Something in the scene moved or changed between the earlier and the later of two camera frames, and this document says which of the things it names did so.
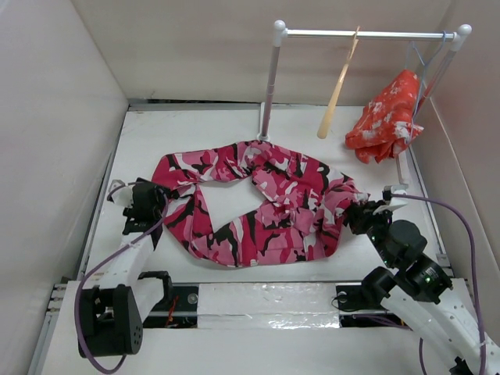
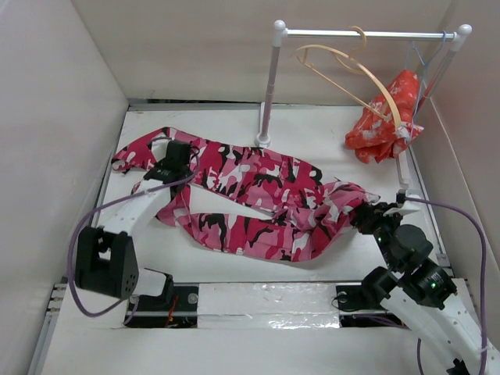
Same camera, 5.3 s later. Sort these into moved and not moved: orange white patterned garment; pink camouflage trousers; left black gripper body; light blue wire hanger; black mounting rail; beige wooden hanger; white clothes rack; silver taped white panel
Moved: pink camouflage trousers; beige wooden hanger; left black gripper body
Not moved: light blue wire hanger; silver taped white panel; orange white patterned garment; white clothes rack; black mounting rail
